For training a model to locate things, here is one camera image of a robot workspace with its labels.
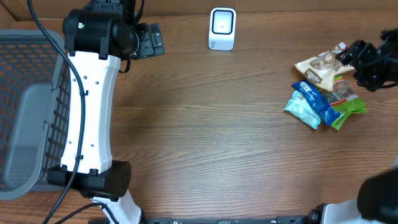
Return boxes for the green candy bag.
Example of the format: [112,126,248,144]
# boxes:
[321,75,367,130]

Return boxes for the brown nut snack bag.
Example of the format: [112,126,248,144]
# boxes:
[295,42,354,91]

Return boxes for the blue snack bar wrapper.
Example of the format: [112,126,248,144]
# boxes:
[292,80,340,126]

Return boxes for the teal tissue pack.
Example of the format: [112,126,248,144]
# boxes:
[284,90,322,129]

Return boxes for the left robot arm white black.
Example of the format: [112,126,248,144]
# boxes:
[47,0,165,224]

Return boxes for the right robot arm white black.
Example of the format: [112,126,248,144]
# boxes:
[295,29,397,223]

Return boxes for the white barcode scanner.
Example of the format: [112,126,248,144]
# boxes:
[208,7,236,51]

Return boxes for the grey plastic mesh basket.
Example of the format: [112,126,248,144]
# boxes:
[1,29,70,200]

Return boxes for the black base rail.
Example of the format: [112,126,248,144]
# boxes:
[146,215,319,224]

